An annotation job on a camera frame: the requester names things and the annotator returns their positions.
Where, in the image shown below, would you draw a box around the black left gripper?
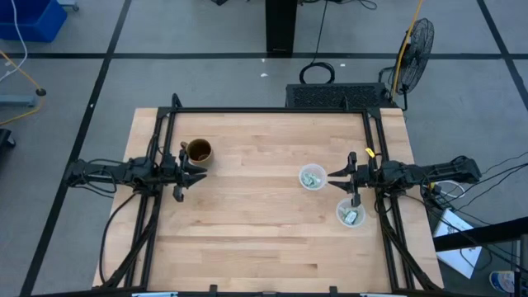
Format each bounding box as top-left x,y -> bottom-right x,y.
161,148 -> 208,203

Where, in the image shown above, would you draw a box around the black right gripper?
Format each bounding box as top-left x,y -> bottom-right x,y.
327,151 -> 383,208

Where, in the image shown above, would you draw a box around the blue plastic bin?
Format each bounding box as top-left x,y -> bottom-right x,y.
0,0 -> 68,43

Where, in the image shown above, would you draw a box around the green brown ceramic mug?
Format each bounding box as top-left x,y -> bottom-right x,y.
180,138 -> 215,168

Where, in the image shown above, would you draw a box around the clear plastic cup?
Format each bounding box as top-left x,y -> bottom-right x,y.
298,163 -> 328,191
335,197 -> 366,229

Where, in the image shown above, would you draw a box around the white paper booklet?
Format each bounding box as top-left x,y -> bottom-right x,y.
432,208 -> 483,280

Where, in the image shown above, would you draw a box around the black floor fan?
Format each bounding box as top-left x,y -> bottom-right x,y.
379,17 -> 436,111

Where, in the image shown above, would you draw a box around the black metal beam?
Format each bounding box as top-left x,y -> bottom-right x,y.
432,216 -> 528,252

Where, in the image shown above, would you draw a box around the black upright column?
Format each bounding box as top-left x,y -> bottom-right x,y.
265,0 -> 299,54

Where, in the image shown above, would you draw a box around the white blue round container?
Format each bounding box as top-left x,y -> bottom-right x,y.
489,270 -> 516,295

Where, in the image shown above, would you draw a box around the grey metal floor foot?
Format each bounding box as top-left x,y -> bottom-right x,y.
0,94 -> 38,108

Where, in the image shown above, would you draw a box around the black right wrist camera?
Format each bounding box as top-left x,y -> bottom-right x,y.
357,163 -> 375,181

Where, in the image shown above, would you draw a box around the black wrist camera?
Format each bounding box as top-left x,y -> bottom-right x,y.
161,158 -> 178,177
357,163 -> 375,181

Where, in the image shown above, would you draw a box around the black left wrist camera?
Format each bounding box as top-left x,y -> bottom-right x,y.
161,158 -> 178,177

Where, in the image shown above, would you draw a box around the black aluminium table frame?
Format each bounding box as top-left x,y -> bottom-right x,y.
92,92 -> 445,297

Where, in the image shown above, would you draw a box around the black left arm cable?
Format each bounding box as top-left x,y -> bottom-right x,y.
98,191 -> 139,285

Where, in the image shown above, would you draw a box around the coiled black cable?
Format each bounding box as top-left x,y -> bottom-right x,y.
299,0 -> 336,86

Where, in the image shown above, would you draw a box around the black power cables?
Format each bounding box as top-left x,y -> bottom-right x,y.
420,151 -> 528,273

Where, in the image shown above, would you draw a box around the white cable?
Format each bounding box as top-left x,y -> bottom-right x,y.
0,0 -> 29,83

